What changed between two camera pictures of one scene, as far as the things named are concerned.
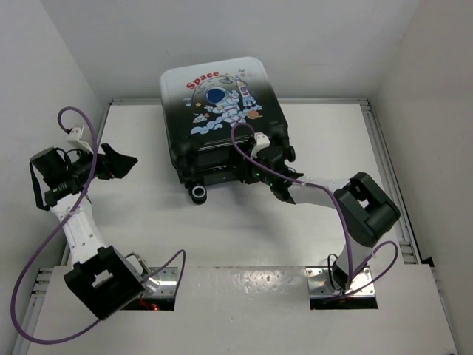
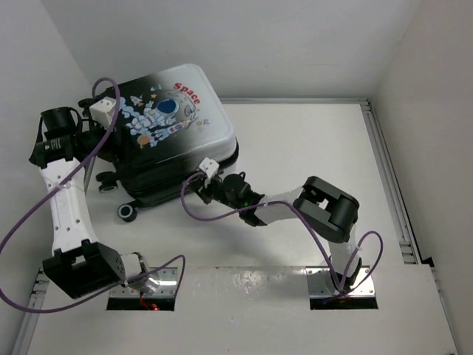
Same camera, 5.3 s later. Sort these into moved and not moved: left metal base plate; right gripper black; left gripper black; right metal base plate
Moved: left gripper black; right gripper black
Not moved: left metal base plate; right metal base plate
